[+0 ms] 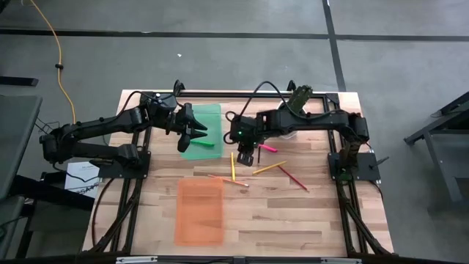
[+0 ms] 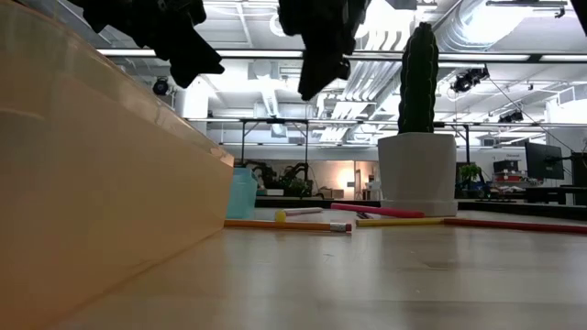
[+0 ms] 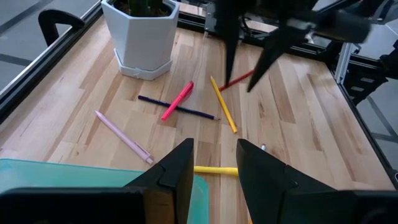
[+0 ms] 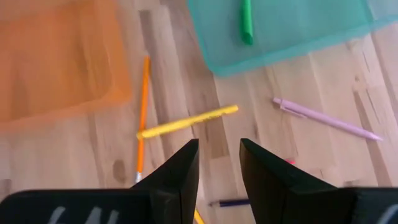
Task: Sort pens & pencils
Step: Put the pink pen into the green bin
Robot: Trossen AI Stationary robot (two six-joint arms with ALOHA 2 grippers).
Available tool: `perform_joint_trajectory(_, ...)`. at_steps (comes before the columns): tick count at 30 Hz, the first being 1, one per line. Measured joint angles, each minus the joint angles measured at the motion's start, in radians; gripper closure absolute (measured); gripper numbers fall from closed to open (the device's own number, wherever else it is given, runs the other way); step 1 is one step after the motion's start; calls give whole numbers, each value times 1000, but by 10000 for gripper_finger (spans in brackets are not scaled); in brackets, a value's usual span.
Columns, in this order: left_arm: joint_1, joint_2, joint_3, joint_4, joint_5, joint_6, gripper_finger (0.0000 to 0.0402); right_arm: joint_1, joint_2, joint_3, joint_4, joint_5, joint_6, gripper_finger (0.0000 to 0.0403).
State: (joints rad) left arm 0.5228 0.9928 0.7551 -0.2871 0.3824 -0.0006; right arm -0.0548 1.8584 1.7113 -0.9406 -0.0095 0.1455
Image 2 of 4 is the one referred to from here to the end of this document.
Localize green translucent plastic bin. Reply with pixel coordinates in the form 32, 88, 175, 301
226, 166, 260, 220

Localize white plant pot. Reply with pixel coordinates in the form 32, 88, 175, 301
377, 132, 460, 218

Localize long ceiling light strip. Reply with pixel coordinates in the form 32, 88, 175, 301
96, 47, 587, 64

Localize cardboard box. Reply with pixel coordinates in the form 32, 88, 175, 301
318, 186, 345, 201

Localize orange pencil with eraser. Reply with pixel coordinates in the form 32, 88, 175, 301
224, 218, 353, 234

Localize orange translucent plastic bin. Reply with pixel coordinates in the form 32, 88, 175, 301
0, 0, 236, 330

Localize green cactus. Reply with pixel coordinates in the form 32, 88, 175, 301
397, 21, 440, 135

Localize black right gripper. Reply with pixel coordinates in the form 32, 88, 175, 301
278, 0, 368, 101

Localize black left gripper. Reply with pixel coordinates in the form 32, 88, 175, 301
82, 0, 226, 89

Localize red and white boxes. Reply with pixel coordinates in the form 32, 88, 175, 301
493, 159, 524, 184

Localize small green plant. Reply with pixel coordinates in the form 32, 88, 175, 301
286, 177, 314, 198

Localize white ring lamp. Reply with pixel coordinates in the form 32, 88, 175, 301
269, 12, 288, 39

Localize red pencil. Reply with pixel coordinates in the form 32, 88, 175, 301
442, 217, 587, 236

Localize pale pink pen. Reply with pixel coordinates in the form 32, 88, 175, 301
283, 206, 325, 217

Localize magenta pink pen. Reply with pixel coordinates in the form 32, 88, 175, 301
330, 203, 426, 219

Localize green leafy plant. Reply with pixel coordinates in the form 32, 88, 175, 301
458, 162, 482, 187

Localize dark desk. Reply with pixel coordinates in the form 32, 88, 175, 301
525, 184, 587, 206

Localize silver ventilation duct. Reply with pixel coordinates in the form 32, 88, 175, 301
433, 0, 574, 52

